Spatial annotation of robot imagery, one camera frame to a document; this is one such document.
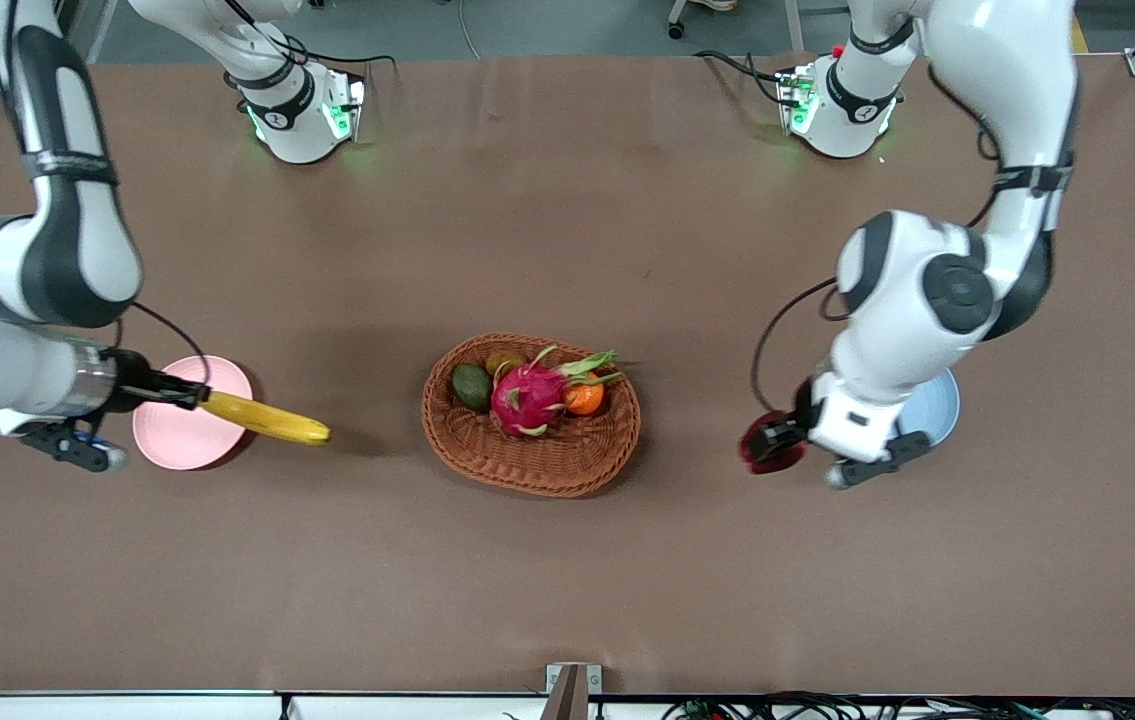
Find orange fruit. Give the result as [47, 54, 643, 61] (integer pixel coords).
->
[564, 372, 608, 416]

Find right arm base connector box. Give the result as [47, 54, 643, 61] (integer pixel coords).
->
[320, 68, 370, 143]

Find chair wheel base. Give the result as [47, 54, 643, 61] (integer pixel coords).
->
[665, 0, 740, 41]

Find black left base cable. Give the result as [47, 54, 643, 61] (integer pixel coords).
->
[692, 48, 790, 103]

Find black base cable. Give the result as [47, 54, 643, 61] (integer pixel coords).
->
[237, 0, 398, 73]
[692, 48, 790, 103]

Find bundle of floor cables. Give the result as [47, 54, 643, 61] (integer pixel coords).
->
[660, 690, 1135, 720]

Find pink dragon fruit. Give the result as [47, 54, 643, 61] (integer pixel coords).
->
[490, 346, 625, 439]

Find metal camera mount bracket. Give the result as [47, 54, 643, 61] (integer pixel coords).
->
[544, 662, 604, 720]

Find green avocado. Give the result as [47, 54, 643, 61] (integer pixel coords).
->
[451, 362, 495, 413]

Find light blue plate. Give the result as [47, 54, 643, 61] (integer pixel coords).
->
[892, 368, 961, 449]

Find brown table cover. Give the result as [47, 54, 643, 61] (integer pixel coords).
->
[0, 52, 1135, 699]

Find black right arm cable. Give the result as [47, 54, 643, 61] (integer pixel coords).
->
[115, 300, 214, 387]

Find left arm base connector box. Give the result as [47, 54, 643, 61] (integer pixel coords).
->
[775, 60, 820, 137]

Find yellow banana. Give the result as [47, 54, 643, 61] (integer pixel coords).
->
[199, 390, 332, 446]

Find pink plate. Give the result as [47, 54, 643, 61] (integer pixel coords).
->
[132, 355, 255, 471]

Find white table edge rail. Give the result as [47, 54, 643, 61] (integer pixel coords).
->
[0, 689, 548, 720]

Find black right base cable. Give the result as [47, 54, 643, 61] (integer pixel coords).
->
[237, 0, 398, 73]

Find dark red apple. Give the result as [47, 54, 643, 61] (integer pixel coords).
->
[739, 408, 810, 476]

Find brown wicker basket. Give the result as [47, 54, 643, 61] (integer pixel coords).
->
[420, 333, 642, 498]

